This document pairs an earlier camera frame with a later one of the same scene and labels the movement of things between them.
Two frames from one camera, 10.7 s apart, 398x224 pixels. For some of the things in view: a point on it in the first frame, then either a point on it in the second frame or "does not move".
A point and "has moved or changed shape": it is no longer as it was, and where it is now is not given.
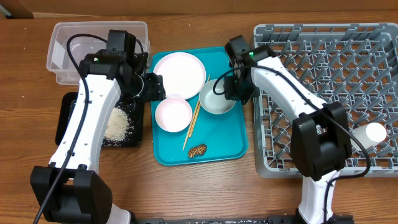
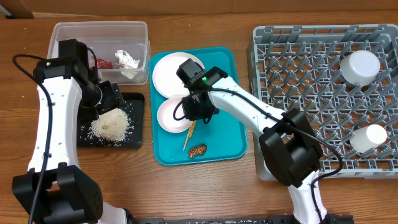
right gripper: (231, 94) to (192, 115)
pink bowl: (173, 114) does not move
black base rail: (334, 219) does not move
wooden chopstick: (193, 119) does not move
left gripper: (155, 89) to (114, 96)
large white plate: (183, 74) does not move
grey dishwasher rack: (356, 64) does not move
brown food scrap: (199, 150) does not move
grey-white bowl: (212, 102) has moved or changed shape
